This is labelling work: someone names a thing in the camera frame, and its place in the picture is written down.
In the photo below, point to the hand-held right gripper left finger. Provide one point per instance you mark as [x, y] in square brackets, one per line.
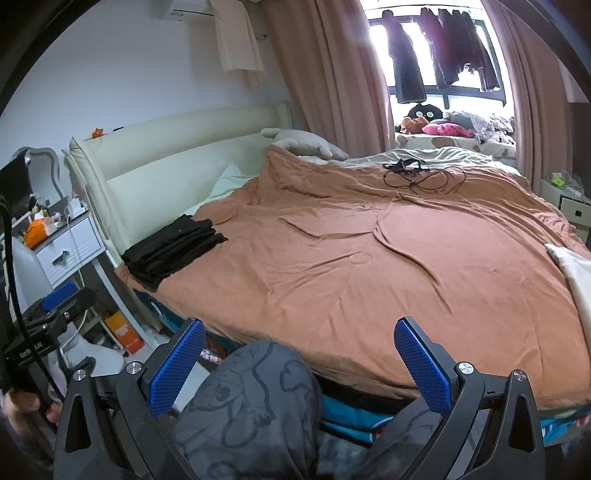
[178, 364]

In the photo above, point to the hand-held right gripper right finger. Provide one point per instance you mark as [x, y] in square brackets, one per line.
[425, 364]

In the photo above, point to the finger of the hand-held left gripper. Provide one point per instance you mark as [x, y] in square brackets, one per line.
[57, 295]

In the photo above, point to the folded black clothes pile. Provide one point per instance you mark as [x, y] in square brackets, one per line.
[152, 272]

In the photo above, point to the pile of loose clothes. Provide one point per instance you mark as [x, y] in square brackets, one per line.
[489, 127]

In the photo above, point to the person's left hand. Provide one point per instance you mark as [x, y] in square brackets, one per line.
[23, 410]

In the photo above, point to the white curved-leg nightstand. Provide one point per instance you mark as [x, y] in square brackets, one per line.
[69, 251]

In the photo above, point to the orange tissue box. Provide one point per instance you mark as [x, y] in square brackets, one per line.
[36, 234]

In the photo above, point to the person's right leg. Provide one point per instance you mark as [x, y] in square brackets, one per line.
[406, 443]

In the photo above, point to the person's leg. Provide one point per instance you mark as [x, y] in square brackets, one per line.
[406, 443]
[249, 415]

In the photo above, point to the person's left leg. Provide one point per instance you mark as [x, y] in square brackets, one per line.
[249, 415]

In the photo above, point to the white charger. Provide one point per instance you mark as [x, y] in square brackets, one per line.
[75, 207]

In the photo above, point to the orange-brown blanket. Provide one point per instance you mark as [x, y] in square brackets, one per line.
[369, 277]

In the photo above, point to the grey fluffy rug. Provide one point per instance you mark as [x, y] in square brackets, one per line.
[337, 457]

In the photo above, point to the silver ornate mirror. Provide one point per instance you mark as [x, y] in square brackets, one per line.
[44, 150]

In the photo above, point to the small orange toy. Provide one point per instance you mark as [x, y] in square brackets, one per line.
[97, 132]

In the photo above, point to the folded cream cloth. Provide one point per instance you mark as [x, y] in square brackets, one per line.
[577, 277]

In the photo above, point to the cream bed headboard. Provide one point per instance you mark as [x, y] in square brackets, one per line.
[175, 152]

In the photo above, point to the light green pillow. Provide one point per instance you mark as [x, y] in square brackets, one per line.
[231, 180]

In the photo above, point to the spotted window seat cushion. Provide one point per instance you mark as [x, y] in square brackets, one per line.
[461, 144]

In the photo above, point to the green small item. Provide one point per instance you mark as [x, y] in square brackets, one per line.
[557, 181]

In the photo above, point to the pink plush toy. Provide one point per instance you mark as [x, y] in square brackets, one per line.
[445, 130]

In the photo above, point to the clear plastic bag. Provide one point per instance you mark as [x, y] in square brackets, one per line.
[577, 184]

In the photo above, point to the brown plush toy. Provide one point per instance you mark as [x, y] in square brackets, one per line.
[413, 124]

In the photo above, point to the black plush toy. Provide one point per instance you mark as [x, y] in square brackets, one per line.
[425, 112]

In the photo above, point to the grey plush pillow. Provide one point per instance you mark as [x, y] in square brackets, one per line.
[304, 141]

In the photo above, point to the pink curtain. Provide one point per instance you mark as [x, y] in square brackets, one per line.
[332, 69]
[526, 92]

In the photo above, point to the hanging dark blue garment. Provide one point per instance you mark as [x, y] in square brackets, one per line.
[406, 60]

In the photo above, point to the hanging cream cloth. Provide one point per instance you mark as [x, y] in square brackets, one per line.
[235, 41]

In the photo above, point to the white air conditioner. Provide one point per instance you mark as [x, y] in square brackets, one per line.
[184, 8]

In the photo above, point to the hanging dark grey garment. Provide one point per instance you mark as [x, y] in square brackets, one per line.
[480, 55]

